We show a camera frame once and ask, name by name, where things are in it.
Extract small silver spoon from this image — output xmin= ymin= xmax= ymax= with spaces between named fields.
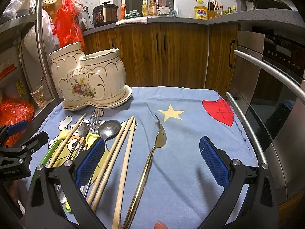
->
xmin=57 ymin=122 xmax=88 ymax=204

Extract silver fork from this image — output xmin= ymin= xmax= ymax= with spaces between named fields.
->
xmin=80 ymin=109 xmax=103 ymax=150

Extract yellow green plastic utensil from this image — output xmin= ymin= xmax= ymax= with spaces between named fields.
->
xmin=40 ymin=129 xmax=70 ymax=165

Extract wooden kitchen cabinets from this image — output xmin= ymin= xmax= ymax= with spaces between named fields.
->
xmin=83 ymin=22 xmax=240 ymax=97

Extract person right hand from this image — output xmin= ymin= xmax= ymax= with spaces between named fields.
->
xmin=154 ymin=220 xmax=168 ymax=229

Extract red plastic bag on shelf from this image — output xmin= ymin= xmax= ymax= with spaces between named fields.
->
xmin=0 ymin=97 xmax=35 ymax=148

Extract plastic cup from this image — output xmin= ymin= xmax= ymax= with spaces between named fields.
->
xmin=30 ymin=85 xmax=47 ymax=108

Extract white plastic bag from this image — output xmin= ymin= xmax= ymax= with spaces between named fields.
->
xmin=23 ymin=9 xmax=60 ymax=63

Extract metal shelf rack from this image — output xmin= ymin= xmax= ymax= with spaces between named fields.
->
xmin=1 ymin=0 xmax=60 ymax=147

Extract blue cartoon cloth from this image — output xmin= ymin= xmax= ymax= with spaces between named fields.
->
xmin=25 ymin=86 xmax=259 ymax=229

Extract cream floral ceramic utensil holder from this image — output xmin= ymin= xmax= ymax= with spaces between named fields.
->
xmin=49 ymin=42 xmax=132 ymax=111

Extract red plastic bag hanging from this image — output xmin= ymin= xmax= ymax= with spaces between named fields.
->
xmin=55 ymin=0 xmax=85 ymax=51

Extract built-in oven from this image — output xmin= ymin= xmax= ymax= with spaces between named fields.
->
xmin=230 ymin=26 xmax=304 ymax=204

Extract gold colander ladle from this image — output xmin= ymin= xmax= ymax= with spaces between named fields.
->
xmin=42 ymin=0 xmax=62 ymax=24

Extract electric pressure cooker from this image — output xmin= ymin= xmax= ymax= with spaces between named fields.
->
xmin=92 ymin=1 xmax=118 ymax=28

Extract white towel on counter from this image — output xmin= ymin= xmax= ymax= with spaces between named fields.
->
xmin=115 ymin=17 xmax=148 ymax=26

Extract yellow bottle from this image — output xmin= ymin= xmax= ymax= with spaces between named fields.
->
xmin=142 ymin=0 xmax=148 ymax=17

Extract amber bottle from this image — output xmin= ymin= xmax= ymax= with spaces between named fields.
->
xmin=149 ymin=0 xmax=158 ymax=16

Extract yellow oil jug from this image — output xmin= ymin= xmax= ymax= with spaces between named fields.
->
xmin=194 ymin=5 xmax=208 ymax=20

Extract black wok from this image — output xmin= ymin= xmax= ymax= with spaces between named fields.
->
xmin=246 ymin=0 xmax=292 ymax=10

